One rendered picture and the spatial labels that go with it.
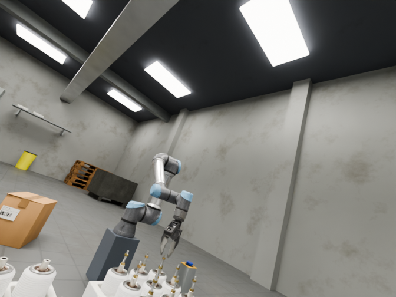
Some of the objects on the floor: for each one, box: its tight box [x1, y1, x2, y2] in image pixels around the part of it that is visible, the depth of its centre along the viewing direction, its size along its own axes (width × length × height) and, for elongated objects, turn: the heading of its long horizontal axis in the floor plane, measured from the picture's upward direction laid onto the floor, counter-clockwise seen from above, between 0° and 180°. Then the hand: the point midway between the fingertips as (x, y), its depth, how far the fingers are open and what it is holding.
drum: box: [15, 150, 38, 170], centre depth 621 cm, size 37×36×57 cm
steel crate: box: [87, 169, 138, 208], centre depth 591 cm, size 93×112×80 cm
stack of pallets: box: [64, 160, 113, 192], centre depth 723 cm, size 126×86×90 cm
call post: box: [177, 263, 197, 295], centre depth 106 cm, size 7×7×31 cm
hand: (164, 254), depth 103 cm, fingers open, 3 cm apart
